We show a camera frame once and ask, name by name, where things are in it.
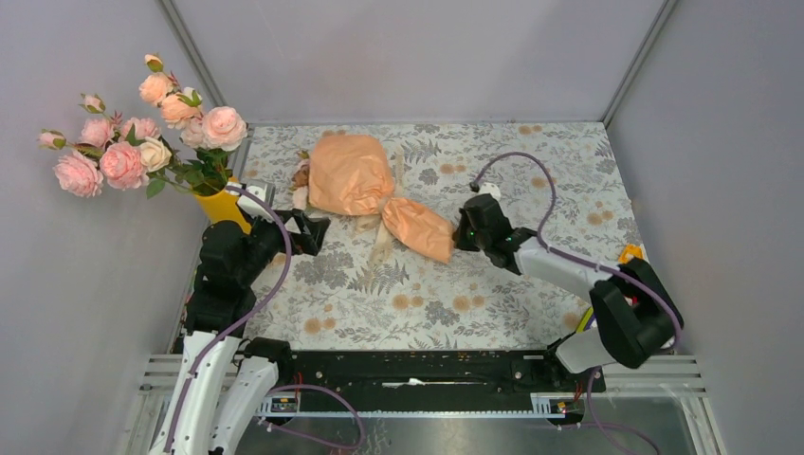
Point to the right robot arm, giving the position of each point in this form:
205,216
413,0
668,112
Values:
635,317

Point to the floral patterned table mat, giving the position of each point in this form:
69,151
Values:
562,175

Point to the pink rose bunch in vase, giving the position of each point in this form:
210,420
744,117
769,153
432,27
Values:
188,148

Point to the cream printed ribbon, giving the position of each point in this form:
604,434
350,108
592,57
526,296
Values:
383,245

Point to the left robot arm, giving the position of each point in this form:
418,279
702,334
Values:
223,378

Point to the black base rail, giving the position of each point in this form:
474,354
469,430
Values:
505,370

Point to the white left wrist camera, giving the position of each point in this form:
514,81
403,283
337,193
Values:
257,196

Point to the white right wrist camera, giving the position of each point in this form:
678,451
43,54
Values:
483,189

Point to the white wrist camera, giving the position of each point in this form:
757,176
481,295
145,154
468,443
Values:
483,189
257,196

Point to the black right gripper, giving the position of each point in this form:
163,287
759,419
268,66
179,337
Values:
460,240

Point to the yellow triangular plastic toy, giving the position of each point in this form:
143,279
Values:
630,252

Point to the yellow vase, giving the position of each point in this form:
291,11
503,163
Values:
220,205

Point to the orange paper bouquet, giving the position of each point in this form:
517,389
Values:
349,175

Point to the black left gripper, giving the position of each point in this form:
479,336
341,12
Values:
312,231

